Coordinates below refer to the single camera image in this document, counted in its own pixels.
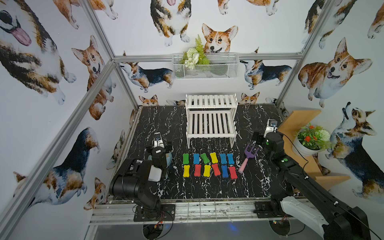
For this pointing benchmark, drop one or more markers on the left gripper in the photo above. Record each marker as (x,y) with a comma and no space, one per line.
(160,150)

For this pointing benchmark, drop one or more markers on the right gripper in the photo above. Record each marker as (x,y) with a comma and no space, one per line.
(260,139)

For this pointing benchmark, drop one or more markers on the red eraser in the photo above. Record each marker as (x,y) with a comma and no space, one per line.
(216,169)
(197,170)
(233,172)

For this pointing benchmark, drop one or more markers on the green eraser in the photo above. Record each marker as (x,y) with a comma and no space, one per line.
(205,158)
(186,160)

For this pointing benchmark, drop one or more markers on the blue eraser bottom shelf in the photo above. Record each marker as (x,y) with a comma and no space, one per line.
(225,173)

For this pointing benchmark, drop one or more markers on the yellow eraser top shelf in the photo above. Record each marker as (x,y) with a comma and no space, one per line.
(214,158)

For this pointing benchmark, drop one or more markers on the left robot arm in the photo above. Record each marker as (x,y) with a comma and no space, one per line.
(131,179)

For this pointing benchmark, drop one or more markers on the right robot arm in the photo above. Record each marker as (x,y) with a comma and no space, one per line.
(306,200)

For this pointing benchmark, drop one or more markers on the wooden corner shelf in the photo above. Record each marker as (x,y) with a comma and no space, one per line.
(290,126)

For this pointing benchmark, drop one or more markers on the white wooden two-tier shelf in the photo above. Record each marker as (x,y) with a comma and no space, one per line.
(211,116)

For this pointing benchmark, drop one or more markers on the potted plant red flowers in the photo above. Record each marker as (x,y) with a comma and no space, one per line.
(311,140)

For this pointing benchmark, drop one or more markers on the green fern white flowers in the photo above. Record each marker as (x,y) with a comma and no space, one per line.
(195,56)

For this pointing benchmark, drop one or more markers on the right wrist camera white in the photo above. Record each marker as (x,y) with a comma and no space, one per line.
(272,126)

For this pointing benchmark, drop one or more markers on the purple toy rake pink handle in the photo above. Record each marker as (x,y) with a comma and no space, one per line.
(250,152)

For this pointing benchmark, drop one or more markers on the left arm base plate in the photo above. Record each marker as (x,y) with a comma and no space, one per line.
(166,212)

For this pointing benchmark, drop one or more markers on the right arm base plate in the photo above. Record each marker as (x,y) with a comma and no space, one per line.
(270,209)

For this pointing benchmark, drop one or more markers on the white wire wall basket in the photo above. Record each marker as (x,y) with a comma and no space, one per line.
(221,66)

